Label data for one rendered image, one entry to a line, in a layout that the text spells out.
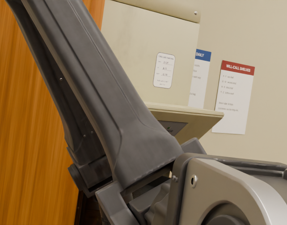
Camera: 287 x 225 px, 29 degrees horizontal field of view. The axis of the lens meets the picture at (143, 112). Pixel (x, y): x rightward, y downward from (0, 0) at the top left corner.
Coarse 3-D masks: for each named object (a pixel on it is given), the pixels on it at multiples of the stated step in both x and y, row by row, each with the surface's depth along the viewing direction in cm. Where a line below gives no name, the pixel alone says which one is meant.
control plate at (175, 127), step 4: (164, 124) 119; (168, 124) 120; (172, 124) 120; (176, 124) 121; (180, 124) 122; (184, 124) 123; (172, 128) 122; (176, 128) 123; (180, 128) 123; (172, 132) 124; (176, 132) 124
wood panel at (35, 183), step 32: (0, 0) 125; (96, 0) 102; (0, 32) 124; (0, 64) 123; (32, 64) 114; (0, 96) 122; (32, 96) 113; (0, 128) 121; (32, 128) 112; (0, 160) 120; (32, 160) 112; (64, 160) 104; (0, 192) 120; (32, 192) 111; (64, 192) 103; (0, 224) 119; (32, 224) 110; (64, 224) 104
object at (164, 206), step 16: (176, 160) 36; (224, 160) 36; (240, 160) 36; (256, 160) 38; (176, 176) 35; (160, 192) 43; (176, 192) 35; (160, 208) 38; (176, 208) 35; (160, 224) 38; (176, 224) 35
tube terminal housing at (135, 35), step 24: (120, 24) 118; (144, 24) 123; (168, 24) 128; (192, 24) 133; (120, 48) 119; (144, 48) 124; (168, 48) 129; (192, 48) 134; (144, 72) 125; (192, 72) 136; (144, 96) 126; (168, 96) 131
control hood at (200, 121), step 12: (156, 108) 113; (168, 108) 115; (180, 108) 118; (192, 108) 122; (168, 120) 118; (180, 120) 120; (192, 120) 123; (204, 120) 125; (216, 120) 128; (180, 132) 125; (192, 132) 128; (204, 132) 130; (180, 144) 131
